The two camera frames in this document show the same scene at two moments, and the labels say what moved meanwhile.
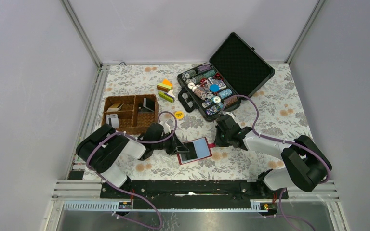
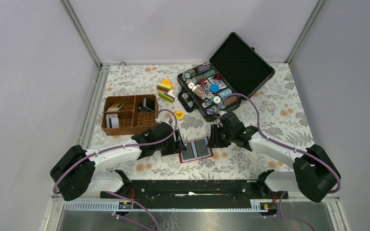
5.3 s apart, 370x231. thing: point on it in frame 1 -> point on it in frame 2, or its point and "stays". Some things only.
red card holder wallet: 199,149 stays
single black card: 191,154 -> 201,147
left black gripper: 176,146 stays
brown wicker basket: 131,114 stays
